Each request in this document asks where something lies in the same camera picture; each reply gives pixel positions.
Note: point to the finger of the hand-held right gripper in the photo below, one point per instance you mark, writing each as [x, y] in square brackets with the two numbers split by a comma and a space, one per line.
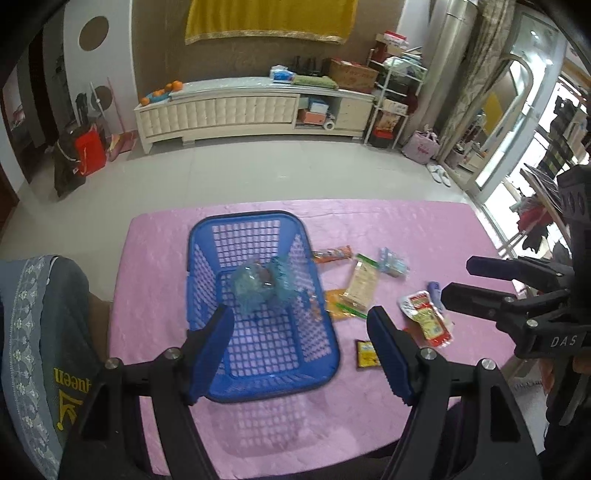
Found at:
[508, 270]
[475, 302]

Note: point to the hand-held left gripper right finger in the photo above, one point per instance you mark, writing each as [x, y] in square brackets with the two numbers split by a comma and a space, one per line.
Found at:
[388, 355]

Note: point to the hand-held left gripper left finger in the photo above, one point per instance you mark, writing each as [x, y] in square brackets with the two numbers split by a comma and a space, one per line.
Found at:
[214, 350]

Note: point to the small dark yellow packet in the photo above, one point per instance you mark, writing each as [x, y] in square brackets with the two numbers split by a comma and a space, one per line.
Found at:
[366, 354]

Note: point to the red and yellow snack packet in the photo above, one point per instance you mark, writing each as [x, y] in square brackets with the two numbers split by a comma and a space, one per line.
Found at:
[427, 318]

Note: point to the blue plastic basket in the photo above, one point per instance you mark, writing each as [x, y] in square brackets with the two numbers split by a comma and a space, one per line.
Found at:
[272, 341]

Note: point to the beige cracker packet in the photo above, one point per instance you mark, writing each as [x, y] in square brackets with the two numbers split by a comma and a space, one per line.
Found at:
[362, 284]

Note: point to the blue striped clear packet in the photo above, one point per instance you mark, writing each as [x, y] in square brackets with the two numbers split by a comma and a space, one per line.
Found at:
[392, 264]
[258, 286]

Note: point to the small blue tube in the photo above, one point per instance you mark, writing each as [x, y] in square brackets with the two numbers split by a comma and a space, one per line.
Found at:
[434, 290]

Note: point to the clothes drying rack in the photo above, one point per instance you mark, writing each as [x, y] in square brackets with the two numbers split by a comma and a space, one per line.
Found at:
[531, 217]

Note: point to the flat orange snack packet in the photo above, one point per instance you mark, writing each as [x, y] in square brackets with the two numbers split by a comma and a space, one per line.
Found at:
[337, 309]

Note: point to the pink tablecloth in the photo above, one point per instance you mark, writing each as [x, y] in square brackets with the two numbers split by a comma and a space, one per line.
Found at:
[415, 230]

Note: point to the white slipper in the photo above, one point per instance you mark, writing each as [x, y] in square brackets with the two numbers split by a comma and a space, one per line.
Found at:
[444, 177]
[434, 170]

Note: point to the orange snack bar packet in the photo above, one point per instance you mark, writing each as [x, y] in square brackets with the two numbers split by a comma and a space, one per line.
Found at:
[332, 254]

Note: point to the pink tote bag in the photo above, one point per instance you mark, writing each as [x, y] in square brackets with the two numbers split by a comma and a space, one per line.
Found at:
[421, 147]

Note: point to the red gift bag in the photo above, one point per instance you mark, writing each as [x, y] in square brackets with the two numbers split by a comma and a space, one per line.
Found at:
[387, 125]

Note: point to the patterned curtain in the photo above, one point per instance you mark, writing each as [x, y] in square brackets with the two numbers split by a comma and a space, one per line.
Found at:
[485, 69]

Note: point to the standing air conditioner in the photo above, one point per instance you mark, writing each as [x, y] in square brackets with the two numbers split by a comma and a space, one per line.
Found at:
[450, 55]

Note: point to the pink dustpan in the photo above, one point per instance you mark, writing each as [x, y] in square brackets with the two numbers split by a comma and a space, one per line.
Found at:
[122, 142]

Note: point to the white paper roll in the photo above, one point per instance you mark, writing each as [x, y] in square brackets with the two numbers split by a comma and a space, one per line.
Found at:
[328, 123]

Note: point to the black bag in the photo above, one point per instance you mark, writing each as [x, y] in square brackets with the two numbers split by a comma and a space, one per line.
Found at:
[64, 170]

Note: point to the white padded low cabinet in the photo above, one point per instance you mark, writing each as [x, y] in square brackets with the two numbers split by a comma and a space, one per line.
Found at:
[221, 115]

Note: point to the red shopping bag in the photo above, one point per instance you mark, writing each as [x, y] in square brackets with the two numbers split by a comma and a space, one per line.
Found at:
[90, 150]

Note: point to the brown cardboard box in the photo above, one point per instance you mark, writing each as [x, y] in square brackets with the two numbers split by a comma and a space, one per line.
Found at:
[353, 76]

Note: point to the orange box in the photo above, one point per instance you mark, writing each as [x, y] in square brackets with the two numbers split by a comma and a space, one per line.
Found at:
[309, 117]

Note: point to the red box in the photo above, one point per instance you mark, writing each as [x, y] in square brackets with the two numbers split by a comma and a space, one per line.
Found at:
[390, 44]

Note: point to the folded green cloth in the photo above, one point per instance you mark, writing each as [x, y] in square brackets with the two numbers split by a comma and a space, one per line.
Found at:
[316, 81]

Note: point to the blue tissue box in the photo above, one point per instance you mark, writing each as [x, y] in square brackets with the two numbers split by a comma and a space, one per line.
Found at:
[281, 74]

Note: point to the black upright objects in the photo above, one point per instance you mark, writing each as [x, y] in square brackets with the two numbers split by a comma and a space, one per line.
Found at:
[308, 67]

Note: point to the yellow wall cloth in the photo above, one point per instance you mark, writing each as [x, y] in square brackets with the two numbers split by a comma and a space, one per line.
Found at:
[268, 18]

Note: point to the round brown wall disc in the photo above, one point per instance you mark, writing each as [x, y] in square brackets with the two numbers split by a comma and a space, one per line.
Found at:
[92, 31]

